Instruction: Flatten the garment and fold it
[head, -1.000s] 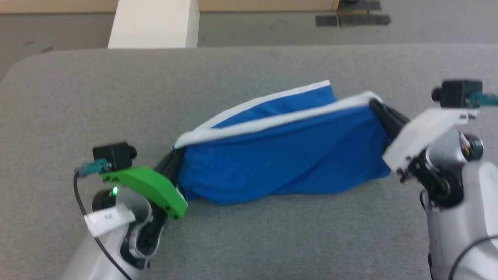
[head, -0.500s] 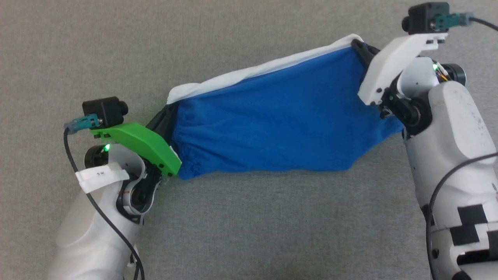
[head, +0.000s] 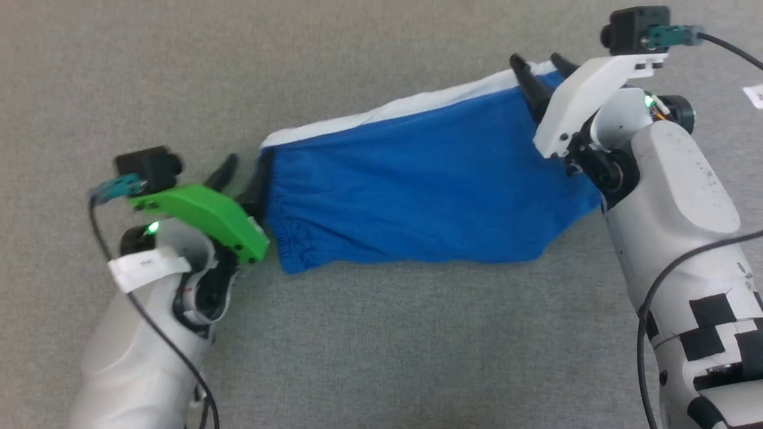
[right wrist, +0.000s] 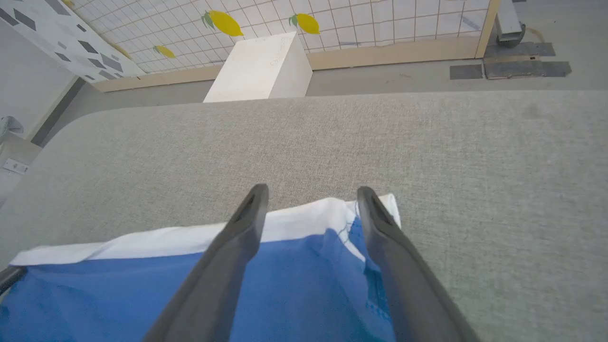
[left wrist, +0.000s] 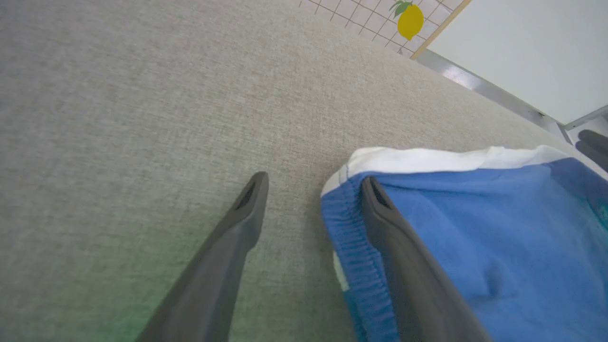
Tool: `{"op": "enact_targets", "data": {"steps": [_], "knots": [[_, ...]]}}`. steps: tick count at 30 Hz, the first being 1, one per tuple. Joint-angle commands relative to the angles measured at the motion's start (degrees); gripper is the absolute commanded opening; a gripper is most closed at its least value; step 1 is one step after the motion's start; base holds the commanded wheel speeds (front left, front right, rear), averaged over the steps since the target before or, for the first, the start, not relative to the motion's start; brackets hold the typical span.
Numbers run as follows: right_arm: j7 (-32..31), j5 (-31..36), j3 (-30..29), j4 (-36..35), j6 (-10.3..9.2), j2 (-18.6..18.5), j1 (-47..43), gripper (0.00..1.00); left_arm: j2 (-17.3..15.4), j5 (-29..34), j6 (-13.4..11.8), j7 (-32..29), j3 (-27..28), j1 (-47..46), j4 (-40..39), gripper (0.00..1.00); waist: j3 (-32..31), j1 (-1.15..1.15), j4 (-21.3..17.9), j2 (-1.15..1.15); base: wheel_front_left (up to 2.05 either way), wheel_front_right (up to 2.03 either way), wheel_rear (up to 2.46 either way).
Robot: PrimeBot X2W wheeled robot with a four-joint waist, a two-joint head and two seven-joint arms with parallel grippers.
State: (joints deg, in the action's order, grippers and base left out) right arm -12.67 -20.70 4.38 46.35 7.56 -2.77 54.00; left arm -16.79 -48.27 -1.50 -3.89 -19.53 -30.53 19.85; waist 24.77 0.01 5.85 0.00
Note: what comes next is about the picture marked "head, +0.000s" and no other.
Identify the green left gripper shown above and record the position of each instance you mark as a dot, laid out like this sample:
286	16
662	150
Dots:
208	208

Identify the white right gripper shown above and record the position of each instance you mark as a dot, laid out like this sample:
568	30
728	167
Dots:
581	101

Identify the blue garment with white stripe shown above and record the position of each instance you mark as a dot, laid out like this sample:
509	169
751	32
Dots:
417	179

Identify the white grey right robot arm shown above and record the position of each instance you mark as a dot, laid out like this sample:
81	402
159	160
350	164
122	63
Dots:
673	179

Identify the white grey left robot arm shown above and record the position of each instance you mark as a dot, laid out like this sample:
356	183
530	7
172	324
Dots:
131	357

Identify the white label strip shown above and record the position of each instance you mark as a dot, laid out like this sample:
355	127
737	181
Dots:
149	268

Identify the white paper tag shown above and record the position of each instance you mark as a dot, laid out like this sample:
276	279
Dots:
756	96

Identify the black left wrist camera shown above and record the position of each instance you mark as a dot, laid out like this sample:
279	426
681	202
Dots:
152	168

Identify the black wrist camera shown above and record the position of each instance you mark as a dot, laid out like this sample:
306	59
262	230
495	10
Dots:
152	168
632	30

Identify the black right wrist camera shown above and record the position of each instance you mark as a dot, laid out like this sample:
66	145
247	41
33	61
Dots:
632	30

